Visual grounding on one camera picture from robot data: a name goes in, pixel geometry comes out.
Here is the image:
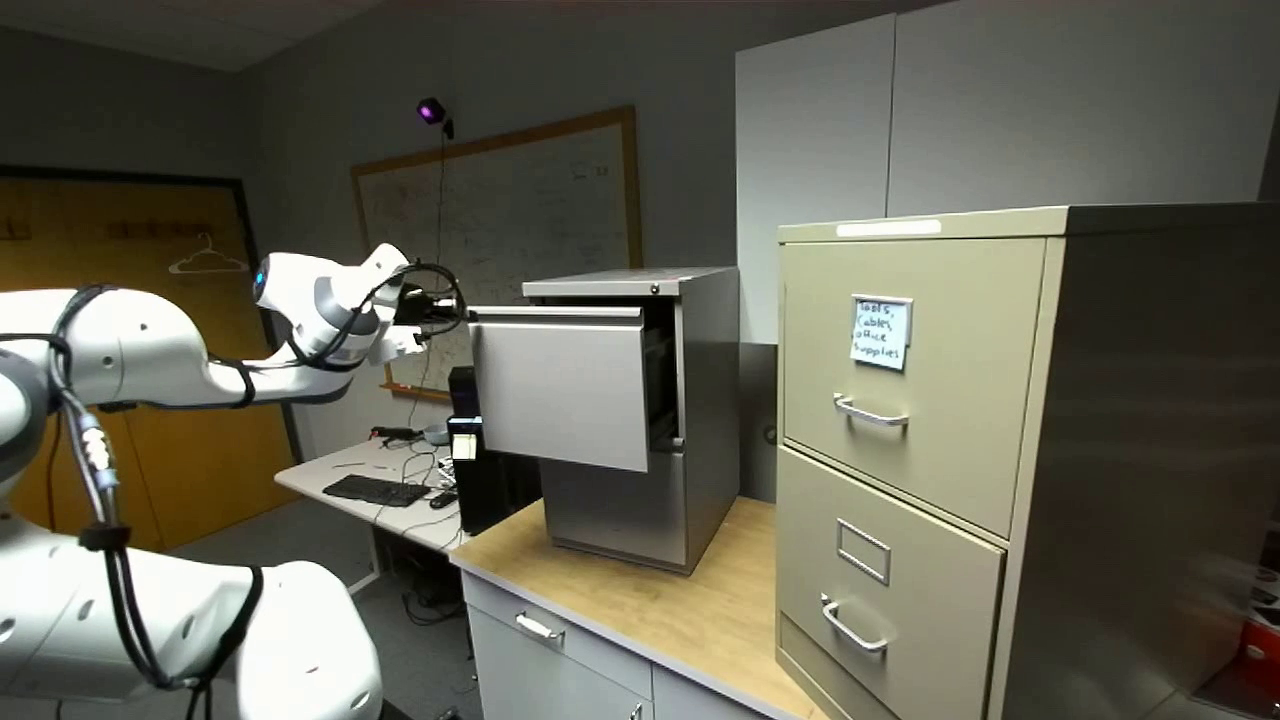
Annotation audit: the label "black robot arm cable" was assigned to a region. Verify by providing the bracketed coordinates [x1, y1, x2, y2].
[42, 284, 271, 720]

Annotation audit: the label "small grey filing cabinet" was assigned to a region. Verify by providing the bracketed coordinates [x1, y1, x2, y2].
[515, 263, 744, 580]

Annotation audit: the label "silver base cabinet handle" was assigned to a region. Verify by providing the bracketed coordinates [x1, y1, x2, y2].
[512, 607, 573, 656]

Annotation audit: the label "large beige filing cabinet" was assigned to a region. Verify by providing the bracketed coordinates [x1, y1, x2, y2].
[772, 200, 1280, 720]

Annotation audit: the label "white wall cabinet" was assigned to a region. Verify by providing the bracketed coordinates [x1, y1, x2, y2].
[730, 0, 1280, 353]

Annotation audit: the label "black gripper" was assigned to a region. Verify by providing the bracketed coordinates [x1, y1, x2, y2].
[390, 280, 472, 341]

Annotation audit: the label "metal label holder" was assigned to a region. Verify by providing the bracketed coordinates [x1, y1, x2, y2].
[832, 518, 897, 587]

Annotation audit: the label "wire clothes hanger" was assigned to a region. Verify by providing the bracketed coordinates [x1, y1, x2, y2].
[162, 237, 256, 284]

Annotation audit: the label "grey cabinet drawer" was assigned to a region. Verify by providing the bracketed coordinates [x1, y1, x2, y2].
[464, 302, 680, 479]

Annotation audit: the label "light office desk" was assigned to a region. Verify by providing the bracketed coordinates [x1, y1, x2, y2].
[271, 435, 472, 560]

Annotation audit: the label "grey base cabinet wooden top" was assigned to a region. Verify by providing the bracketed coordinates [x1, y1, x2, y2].
[449, 496, 832, 720]

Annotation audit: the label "yellow wooden door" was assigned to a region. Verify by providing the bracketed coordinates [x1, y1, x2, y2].
[0, 166, 305, 552]

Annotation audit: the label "camera with purple light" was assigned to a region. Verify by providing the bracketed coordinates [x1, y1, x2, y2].
[410, 93, 458, 144]

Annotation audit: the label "white handwritten note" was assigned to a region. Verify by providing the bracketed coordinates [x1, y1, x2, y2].
[848, 293, 921, 378]

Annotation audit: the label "black keyboard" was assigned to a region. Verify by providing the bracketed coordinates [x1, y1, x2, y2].
[320, 474, 434, 512]

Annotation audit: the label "beige drawer with label holder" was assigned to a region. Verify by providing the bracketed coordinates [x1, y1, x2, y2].
[772, 443, 1013, 720]

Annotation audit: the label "wood framed whiteboard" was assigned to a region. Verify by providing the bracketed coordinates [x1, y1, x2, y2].
[348, 106, 646, 407]

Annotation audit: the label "red object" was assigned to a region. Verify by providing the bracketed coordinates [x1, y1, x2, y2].
[1237, 611, 1280, 672]

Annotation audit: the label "beige drawer with note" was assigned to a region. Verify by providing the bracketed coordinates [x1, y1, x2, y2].
[777, 237, 1053, 541]

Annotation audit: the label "black computer tower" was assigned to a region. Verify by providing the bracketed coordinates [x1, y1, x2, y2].
[445, 364, 542, 541]

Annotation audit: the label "silver beige drawer handle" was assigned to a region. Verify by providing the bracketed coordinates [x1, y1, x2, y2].
[816, 591, 897, 659]
[832, 389, 917, 441]

